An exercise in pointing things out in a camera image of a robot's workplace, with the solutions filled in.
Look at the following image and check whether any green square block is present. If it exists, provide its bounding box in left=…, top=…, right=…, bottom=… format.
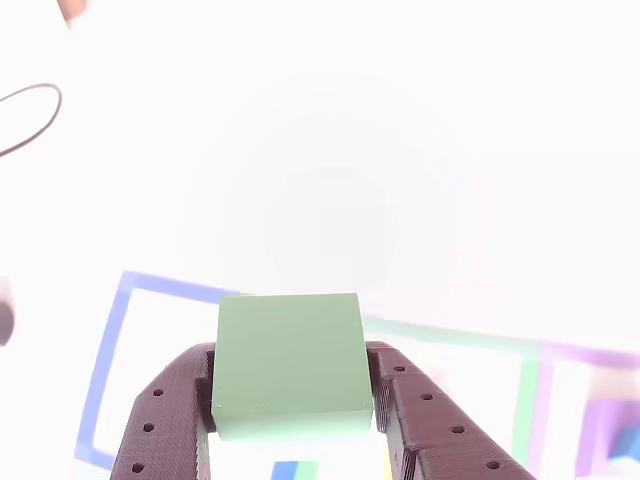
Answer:
left=210, top=292, right=375, bottom=444

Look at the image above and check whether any blue tape square outline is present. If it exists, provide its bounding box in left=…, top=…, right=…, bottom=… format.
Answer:
left=73, top=270, right=297, bottom=480

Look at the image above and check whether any green tape square outline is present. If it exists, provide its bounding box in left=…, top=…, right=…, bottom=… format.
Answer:
left=294, top=318, right=542, bottom=480

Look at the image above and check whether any purple tape square outline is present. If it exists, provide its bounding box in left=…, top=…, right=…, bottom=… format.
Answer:
left=527, top=342, right=640, bottom=480

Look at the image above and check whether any purple square block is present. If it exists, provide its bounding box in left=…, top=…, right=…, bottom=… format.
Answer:
left=574, top=397, right=640, bottom=476

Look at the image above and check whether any black tripod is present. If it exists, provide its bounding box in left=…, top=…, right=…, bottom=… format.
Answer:
left=0, top=277, right=16, bottom=346

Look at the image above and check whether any wooden furniture leg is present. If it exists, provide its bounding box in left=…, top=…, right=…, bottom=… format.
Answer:
left=55, top=0, right=90, bottom=30

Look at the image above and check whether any thin dark cable loop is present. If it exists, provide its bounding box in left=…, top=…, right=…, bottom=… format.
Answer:
left=0, top=83, right=64, bottom=159

